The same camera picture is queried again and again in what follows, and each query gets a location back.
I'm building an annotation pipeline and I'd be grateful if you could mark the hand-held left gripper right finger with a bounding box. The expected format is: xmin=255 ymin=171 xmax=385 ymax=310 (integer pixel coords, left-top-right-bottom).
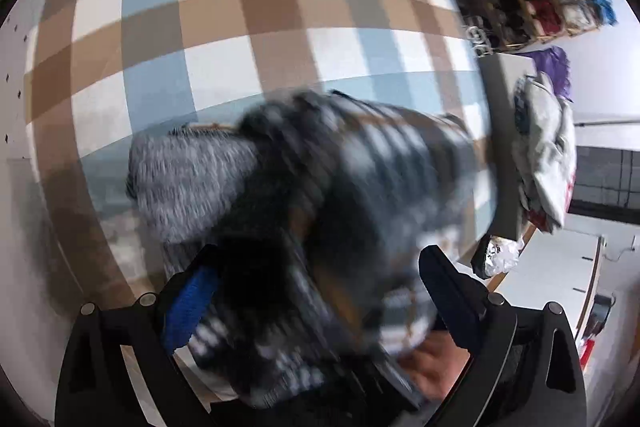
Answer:
xmin=419 ymin=244 xmax=587 ymax=427

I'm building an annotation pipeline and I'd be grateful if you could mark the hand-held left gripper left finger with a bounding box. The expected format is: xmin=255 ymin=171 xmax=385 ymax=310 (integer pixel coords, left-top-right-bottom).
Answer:
xmin=54 ymin=243 xmax=221 ymax=427

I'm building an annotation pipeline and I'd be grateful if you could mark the plaid knit cardigan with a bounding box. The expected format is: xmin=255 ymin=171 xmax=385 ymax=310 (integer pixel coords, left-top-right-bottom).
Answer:
xmin=125 ymin=88 xmax=498 ymax=410

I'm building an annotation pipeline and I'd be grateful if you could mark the pile of light clothes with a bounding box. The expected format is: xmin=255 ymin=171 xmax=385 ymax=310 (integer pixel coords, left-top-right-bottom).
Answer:
xmin=512 ymin=74 xmax=578 ymax=235

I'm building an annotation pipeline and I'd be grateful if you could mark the person's right hand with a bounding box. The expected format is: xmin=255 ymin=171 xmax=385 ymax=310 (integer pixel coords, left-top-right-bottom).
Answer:
xmin=400 ymin=334 xmax=473 ymax=403

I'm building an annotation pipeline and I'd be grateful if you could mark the white plastic bag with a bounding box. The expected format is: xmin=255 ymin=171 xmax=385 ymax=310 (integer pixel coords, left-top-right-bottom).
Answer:
xmin=470 ymin=234 xmax=525 ymax=280

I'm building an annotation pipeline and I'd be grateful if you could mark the white table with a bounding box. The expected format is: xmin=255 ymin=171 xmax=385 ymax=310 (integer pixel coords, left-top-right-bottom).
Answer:
xmin=492 ymin=229 xmax=608 ymax=348

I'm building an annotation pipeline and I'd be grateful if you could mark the dark window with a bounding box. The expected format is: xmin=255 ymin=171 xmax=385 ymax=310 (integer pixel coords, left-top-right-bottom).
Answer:
xmin=570 ymin=146 xmax=640 ymax=225

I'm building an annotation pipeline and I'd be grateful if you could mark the purple cloth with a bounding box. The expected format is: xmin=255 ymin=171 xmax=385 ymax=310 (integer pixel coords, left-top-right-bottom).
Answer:
xmin=527 ymin=46 xmax=573 ymax=102

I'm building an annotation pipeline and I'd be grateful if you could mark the checkered bed sheet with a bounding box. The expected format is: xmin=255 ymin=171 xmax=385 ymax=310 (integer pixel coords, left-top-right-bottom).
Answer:
xmin=22 ymin=0 xmax=496 ymax=388

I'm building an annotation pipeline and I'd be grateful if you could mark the grey bed frame panel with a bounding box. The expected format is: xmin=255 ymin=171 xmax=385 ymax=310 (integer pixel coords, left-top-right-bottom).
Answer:
xmin=477 ymin=53 xmax=538 ymax=243

